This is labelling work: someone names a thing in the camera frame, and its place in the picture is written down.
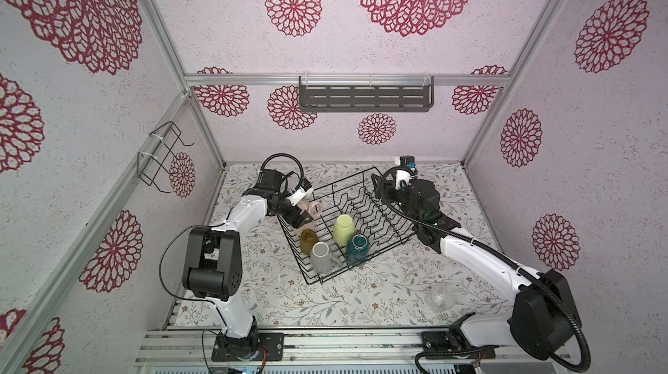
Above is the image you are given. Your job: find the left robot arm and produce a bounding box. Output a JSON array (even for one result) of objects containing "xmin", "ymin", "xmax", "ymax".
[{"xmin": 183, "ymin": 169, "xmax": 313, "ymax": 340}]

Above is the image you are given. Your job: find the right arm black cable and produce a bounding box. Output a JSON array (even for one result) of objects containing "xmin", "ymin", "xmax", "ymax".
[{"xmin": 376, "ymin": 164, "xmax": 591, "ymax": 374}]

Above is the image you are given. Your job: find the light green mug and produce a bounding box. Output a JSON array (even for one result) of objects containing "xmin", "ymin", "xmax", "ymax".
[{"xmin": 332, "ymin": 214, "xmax": 356, "ymax": 247}]

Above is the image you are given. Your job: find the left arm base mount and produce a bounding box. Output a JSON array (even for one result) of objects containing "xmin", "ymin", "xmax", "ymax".
[{"xmin": 210, "ymin": 332, "xmax": 285, "ymax": 362}]

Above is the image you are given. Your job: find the dark green mug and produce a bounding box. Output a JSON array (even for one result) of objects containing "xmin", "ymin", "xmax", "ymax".
[{"xmin": 346, "ymin": 234, "xmax": 370, "ymax": 266}]

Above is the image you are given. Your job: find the pink purple mug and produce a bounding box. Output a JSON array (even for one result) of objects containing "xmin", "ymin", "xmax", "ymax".
[{"xmin": 297, "ymin": 200, "xmax": 324, "ymax": 231}]

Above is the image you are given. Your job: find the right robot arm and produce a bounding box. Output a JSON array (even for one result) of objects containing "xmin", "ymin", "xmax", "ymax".
[{"xmin": 372, "ymin": 166, "xmax": 591, "ymax": 373}]

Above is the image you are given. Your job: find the cream grey mug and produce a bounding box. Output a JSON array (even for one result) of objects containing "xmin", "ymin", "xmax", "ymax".
[{"xmin": 311, "ymin": 242, "xmax": 334, "ymax": 276}]

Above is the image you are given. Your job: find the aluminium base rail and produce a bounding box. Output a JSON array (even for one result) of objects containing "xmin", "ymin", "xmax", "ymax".
[{"xmin": 135, "ymin": 326, "xmax": 570, "ymax": 370}]

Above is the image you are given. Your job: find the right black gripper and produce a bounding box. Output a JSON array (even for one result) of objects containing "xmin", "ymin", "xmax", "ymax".
[{"xmin": 373, "ymin": 169, "xmax": 424, "ymax": 231}]

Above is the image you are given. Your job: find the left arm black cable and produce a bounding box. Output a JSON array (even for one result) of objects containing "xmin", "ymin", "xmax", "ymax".
[{"xmin": 157, "ymin": 152, "xmax": 306, "ymax": 333}]

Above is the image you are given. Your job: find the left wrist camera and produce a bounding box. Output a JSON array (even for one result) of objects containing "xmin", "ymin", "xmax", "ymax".
[{"xmin": 288, "ymin": 178, "xmax": 313, "ymax": 206}]

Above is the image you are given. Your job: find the clear glass cup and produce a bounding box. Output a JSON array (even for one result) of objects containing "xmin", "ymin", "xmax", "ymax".
[{"xmin": 426, "ymin": 283, "xmax": 457, "ymax": 312}]

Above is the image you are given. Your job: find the amber glass cup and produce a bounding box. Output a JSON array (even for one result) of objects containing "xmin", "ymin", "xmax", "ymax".
[{"xmin": 299, "ymin": 229, "xmax": 319, "ymax": 256}]

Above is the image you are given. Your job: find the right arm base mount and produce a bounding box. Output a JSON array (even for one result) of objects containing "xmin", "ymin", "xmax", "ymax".
[{"xmin": 420, "ymin": 312, "xmax": 496, "ymax": 360}]

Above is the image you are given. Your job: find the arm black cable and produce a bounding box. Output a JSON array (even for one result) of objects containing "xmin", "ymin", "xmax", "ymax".
[
  {"xmin": 376, "ymin": 164, "xmax": 591, "ymax": 374},
  {"xmin": 157, "ymin": 152, "xmax": 306, "ymax": 333}
]

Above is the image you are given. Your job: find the black wire wall holder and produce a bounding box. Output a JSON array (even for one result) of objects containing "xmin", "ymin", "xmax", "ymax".
[{"xmin": 136, "ymin": 121, "xmax": 196, "ymax": 198}]

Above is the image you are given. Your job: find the grey wall shelf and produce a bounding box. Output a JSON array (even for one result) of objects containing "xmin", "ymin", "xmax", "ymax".
[{"xmin": 297, "ymin": 77, "xmax": 434, "ymax": 113}]

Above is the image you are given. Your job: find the black wire dish rack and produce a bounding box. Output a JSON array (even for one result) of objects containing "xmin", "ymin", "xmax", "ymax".
[{"xmin": 278, "ymin": 167, "xmax": 413, "ymax": 285}]

